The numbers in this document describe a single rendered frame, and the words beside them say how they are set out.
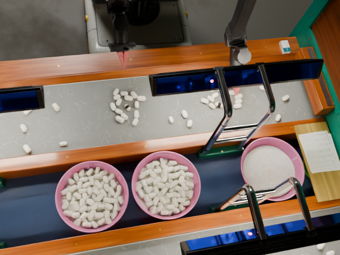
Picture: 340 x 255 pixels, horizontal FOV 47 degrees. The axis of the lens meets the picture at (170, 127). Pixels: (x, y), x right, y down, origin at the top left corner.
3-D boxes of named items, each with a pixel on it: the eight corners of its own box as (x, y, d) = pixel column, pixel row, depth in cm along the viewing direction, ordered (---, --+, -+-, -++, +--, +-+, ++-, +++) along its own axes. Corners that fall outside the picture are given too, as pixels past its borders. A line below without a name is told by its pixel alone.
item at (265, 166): (234, 152, 169) (238, 147, 163) (282, 145, 173) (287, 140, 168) (247, 204, 161) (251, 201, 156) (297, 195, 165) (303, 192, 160)
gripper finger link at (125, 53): (130, 69, 154) (128, 45, 151) (112, 71, 153) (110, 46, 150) (128, 67, 161) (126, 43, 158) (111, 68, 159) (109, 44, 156)
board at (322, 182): (293, 126, 168) (294, 125, 167) (324, 122, 171) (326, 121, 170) (317, 202, 156) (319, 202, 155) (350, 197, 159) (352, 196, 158)
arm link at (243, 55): (243, 28, 163) (223, 32, 163) (253, 31, 153) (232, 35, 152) (246, 56, 168) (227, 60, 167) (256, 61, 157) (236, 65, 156)
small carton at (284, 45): (279, 43, 183) (280, 40, 182) (285, 42, 184) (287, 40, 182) (282, 54, 181) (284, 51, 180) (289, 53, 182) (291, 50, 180)
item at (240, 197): (208, 209, 159) (241, 180, 118) (254, 201, 162) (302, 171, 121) (218, 257, 152) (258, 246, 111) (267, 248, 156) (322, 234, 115)
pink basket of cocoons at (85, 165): (55, 172, 156) (52, 165, 147) (122, 163, 161) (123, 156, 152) (61, 241, 147) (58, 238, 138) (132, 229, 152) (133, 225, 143)
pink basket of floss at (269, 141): (222, 178, 164) (228, 172, 155) (255, 132, 174) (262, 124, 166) (274, 218, 161) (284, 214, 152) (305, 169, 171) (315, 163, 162)
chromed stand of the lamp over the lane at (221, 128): (188, 118, 173) (212, 65, 132) (231, 113, 176) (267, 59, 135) (197, 159, 166) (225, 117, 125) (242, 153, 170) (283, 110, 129)
